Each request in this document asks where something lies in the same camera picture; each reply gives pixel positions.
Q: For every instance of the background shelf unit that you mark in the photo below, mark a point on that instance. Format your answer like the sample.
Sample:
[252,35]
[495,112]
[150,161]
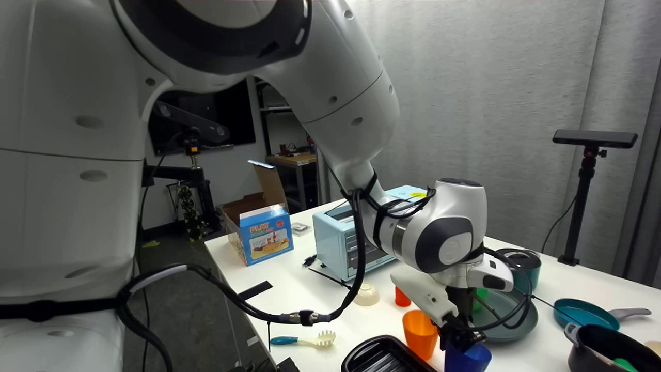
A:
[292,166]

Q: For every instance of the black wall monitor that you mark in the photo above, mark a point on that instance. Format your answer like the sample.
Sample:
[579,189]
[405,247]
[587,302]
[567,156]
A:
[239,114]

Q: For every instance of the small red plastic cup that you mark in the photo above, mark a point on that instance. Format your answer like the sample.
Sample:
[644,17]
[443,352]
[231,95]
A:
[402,298]

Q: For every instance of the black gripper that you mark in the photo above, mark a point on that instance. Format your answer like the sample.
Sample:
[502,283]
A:
[464,302]

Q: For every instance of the blue toy packaging box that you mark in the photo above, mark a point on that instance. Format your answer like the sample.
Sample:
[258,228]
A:
[266,238]

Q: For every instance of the small white bowl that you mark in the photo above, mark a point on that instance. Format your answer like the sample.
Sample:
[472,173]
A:
[366,293]

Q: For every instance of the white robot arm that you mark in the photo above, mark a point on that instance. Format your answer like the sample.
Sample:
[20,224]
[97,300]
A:
[136,103]

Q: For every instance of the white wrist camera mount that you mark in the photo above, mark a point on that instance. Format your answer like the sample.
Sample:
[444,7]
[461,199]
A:
[423,291]

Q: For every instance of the black camera tripod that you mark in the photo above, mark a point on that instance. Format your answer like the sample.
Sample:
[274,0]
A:
[580,207]

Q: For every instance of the open cardboard box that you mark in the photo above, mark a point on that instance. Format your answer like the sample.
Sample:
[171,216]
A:
[264,189]

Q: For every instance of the light blue toaster oven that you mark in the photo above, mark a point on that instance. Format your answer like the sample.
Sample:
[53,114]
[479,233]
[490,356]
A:
[334,240]

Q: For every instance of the grey backdrop curtain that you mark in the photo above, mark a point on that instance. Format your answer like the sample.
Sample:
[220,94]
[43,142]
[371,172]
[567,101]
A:
[524,69]

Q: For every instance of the orange plastic cup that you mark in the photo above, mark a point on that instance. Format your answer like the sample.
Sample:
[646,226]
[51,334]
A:
[419,333]

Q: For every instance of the wide black tape strip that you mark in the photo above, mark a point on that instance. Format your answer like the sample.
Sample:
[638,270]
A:
[252,290]

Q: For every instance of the black bar camera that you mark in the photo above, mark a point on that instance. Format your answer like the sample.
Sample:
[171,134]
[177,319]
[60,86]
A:
[596,136]

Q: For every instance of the teal flat plate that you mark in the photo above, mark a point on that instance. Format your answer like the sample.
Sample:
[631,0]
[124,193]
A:
[585,312]

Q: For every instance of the black pot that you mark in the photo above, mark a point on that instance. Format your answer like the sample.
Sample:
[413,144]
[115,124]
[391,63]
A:
[605,347]

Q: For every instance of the dark camera with orange light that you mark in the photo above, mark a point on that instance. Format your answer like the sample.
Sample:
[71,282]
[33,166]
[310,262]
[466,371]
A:
[189,120]

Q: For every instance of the dark blue plastic cup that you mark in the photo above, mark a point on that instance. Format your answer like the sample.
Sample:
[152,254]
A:
[468,359]

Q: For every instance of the black ribbed plastic tray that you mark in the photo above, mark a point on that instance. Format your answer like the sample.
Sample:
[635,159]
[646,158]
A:
[383,354]

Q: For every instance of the grey round plate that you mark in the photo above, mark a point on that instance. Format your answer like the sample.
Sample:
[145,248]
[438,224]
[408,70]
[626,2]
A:
[509,326]

